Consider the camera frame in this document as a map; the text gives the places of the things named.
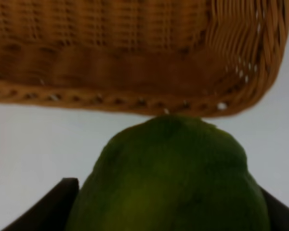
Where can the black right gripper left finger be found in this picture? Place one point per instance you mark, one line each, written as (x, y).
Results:
(51, 212)

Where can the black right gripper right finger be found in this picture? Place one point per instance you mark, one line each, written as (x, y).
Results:
(278, 212)

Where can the green lime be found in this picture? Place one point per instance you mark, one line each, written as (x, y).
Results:
(170, 173)

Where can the tan wicker basket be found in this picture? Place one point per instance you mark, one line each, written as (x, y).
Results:
(208, 58)

